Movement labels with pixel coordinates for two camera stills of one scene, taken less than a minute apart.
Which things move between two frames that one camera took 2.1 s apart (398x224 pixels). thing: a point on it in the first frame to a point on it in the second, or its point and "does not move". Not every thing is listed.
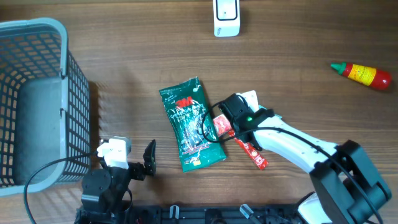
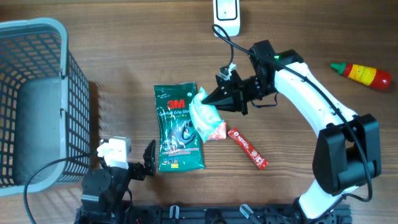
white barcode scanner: [226, 18] does not move
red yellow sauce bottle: [374, 78] does not move
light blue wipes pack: [261, 107] to [205, 116]
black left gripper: [140, 172] does not move
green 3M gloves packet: [197, 140] to [180, 148]
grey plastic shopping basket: [45, 107] does not move
